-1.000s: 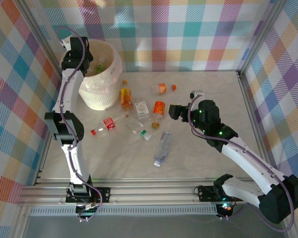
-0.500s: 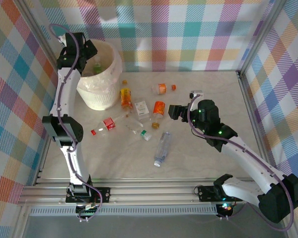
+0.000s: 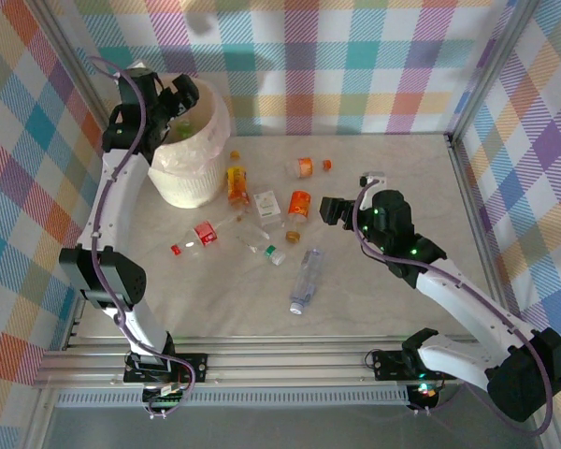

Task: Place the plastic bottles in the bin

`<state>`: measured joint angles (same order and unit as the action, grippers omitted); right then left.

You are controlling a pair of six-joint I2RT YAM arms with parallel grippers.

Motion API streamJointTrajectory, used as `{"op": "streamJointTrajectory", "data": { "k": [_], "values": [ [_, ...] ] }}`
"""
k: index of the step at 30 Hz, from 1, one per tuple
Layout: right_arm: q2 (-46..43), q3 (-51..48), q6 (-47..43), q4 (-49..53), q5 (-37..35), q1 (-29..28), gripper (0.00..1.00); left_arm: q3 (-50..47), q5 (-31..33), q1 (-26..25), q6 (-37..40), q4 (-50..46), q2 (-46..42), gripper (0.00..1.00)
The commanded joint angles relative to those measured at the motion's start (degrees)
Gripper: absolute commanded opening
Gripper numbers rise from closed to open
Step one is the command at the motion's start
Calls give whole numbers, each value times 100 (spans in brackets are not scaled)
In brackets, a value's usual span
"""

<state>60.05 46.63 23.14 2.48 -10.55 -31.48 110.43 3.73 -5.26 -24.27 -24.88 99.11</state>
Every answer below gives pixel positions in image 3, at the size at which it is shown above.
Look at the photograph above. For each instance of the orange label gold cap bottle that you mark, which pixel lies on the orange label gold cap bottle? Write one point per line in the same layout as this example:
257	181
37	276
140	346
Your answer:
299	206

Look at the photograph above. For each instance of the small orange label bottle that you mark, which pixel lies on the small orange label bottle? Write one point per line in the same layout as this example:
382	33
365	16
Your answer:
304	167

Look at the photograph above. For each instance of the clear water bottle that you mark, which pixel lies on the clear water bottle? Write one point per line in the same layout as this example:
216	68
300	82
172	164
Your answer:
308	276

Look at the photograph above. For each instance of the white label square bottle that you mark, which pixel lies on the white label square bottle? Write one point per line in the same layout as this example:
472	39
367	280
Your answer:
266	206

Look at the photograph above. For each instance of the clear bottle green white cap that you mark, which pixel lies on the clear bottle green white cap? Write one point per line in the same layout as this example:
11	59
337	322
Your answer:
276	255

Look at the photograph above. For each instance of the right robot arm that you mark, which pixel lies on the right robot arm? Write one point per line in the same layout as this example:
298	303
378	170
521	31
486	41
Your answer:
472	304

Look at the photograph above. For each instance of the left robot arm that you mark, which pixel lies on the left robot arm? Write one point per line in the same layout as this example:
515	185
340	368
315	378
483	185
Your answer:
110	206

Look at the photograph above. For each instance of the clear plastic bin liner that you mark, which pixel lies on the clear plastic bin liner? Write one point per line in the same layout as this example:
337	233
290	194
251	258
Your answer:
215	135

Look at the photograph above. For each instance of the white plastic waste bin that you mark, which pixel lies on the white plastic waste bin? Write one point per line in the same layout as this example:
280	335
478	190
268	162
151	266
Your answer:
187	187

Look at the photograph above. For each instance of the orange juice bottle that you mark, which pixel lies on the orange juice bottle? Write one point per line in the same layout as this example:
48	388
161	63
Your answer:
237	184

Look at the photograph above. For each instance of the checkered cloth backdrop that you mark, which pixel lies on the checkered cloth backdrop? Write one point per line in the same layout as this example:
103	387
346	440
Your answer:
18	187
308	70
547	187

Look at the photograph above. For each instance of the red label clear bottle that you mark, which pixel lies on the red label clear bottle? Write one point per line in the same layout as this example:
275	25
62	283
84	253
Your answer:
205	234

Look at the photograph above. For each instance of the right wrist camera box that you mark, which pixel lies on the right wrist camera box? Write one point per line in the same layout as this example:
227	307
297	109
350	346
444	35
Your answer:
373	178

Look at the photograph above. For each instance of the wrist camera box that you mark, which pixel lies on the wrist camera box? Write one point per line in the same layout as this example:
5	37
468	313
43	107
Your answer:
373	178
139	64

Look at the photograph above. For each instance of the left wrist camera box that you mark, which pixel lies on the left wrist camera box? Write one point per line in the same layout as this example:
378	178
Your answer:
139	64

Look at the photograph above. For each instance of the aluminium table side rail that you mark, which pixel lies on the aluminium table side rail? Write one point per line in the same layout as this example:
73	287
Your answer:
472	210

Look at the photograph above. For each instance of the aluminium frame post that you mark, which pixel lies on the aluminium frame post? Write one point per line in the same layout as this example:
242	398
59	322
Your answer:
491	70
75	70

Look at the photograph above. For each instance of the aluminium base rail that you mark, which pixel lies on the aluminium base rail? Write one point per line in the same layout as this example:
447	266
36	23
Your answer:
285	365

